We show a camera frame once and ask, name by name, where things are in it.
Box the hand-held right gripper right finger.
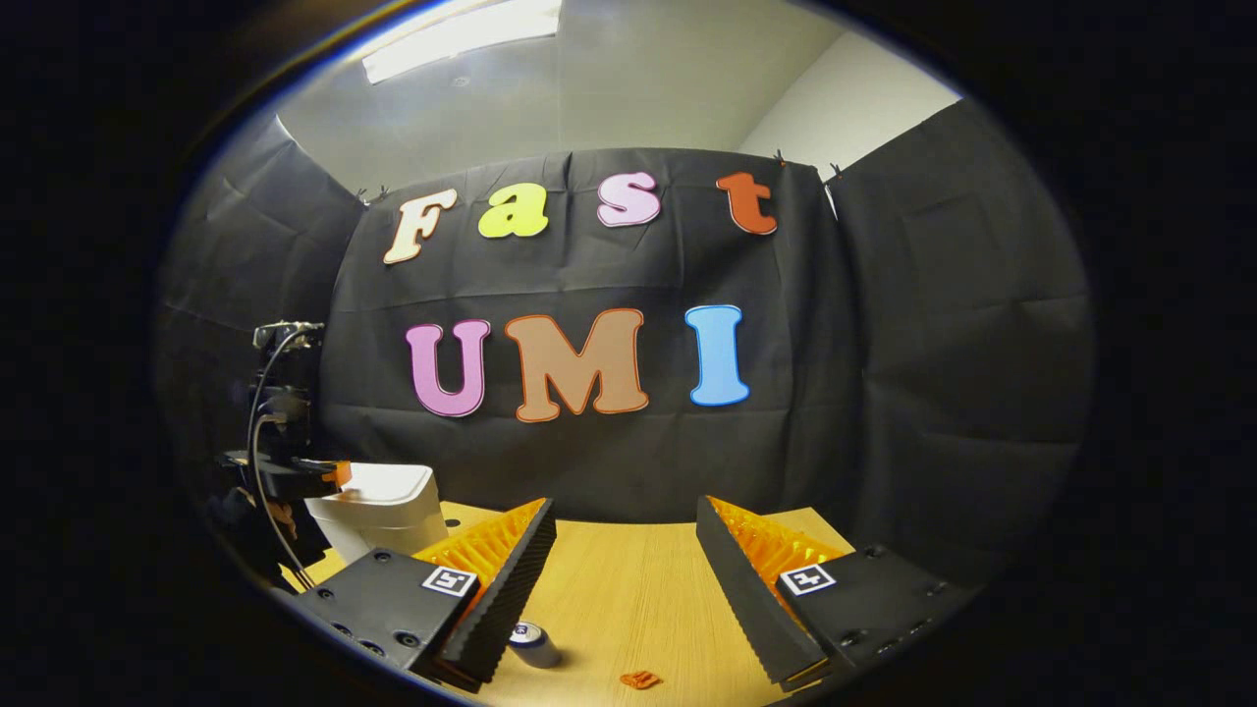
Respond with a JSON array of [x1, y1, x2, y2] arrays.
[[695, 495, 983, 693]]

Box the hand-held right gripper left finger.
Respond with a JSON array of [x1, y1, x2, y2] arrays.
[[295, 497, 557, 694]]

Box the silver blue pop can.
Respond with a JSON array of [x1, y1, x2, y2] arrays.
[[508, 621, 564, 670]]

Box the white desktop garbage bin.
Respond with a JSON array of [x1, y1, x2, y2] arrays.
[[304, 462, 449, 567]]

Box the wooden desktop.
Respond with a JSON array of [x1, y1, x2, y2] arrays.
[[280, 501, 857, 707]]

